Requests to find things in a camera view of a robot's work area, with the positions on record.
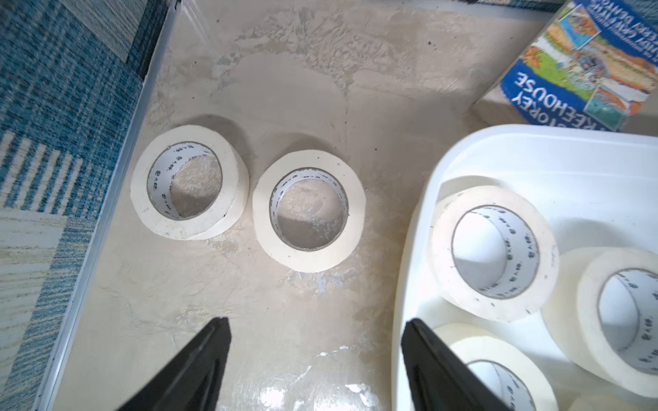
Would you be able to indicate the masking tape roll five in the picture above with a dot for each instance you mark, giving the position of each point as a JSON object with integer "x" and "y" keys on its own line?
{"x": 508, "y": 373}

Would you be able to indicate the masking tape roll seven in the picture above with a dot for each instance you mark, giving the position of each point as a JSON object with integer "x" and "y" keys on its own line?
{"x": 601, "y": 403}

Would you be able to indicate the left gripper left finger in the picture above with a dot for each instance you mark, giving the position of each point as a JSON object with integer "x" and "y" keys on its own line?
{"x": 192, "y": 379}

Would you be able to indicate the masking tape roll four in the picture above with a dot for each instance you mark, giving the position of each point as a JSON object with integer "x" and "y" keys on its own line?
{"x": 603, "y": 315}

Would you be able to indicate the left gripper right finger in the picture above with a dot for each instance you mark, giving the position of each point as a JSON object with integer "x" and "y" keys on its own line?
{"x": 438, "y": 380}

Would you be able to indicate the masking tape roll six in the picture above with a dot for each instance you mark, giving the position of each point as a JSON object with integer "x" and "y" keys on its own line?
{"x": 531, "y": 256}

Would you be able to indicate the masking tape roll one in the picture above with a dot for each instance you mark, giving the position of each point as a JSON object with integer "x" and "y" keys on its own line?
{"x": 150, "y": 188}

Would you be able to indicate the masking tape roll two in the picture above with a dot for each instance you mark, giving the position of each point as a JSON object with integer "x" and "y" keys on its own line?
{"x": 293, "y": 168}

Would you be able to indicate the white plastic storage box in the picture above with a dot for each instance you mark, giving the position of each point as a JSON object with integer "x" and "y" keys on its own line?
{"x": 596, "y": 189}

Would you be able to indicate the blue treehouse book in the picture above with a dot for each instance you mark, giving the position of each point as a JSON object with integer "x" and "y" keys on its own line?
{"x": 593, "y": 67}

